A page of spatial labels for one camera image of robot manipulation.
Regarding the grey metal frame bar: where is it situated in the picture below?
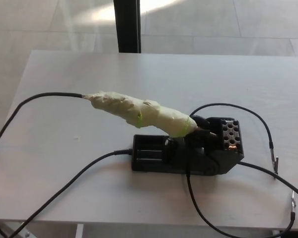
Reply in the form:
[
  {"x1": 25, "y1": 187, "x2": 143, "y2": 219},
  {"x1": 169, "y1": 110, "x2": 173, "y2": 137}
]
[{"x1": 0, "y1": 221, "x2": 32, "y2": 238}]

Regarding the black base power cable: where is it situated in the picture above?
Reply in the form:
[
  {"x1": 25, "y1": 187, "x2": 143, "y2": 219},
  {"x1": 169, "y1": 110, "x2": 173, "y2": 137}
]
[{"x1": 11, "y1": 148, "x2": 134, "y2": 238}]

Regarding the black soldering iron base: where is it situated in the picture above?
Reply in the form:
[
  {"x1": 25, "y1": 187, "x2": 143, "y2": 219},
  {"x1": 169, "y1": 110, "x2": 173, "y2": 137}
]
[{"x1": 131, "y1": 116, "x2": 245, "y2": 177}]

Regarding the black vertical pillar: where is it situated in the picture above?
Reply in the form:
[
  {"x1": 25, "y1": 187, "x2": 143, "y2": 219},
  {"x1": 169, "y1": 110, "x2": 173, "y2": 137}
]
[{"x1": 113, "y1": 0, "x2": 142, "y2": 54}]

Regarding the black alligator clip lead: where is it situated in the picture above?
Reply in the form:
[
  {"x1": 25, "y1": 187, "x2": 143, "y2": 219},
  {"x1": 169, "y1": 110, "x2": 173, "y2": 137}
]
[
  {"x1": 185, "y1": 170, "x2": 298, "y2": 238},
  {"x1": 190, "y1": 103, "x2": 280, "y2": 175}
]

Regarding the black soldering iron cable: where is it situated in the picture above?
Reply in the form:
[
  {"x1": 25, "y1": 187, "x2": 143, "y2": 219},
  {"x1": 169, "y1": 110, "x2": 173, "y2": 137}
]
[{"x1": 0, "y1": 92, "x2": 84, "y2": 162}]

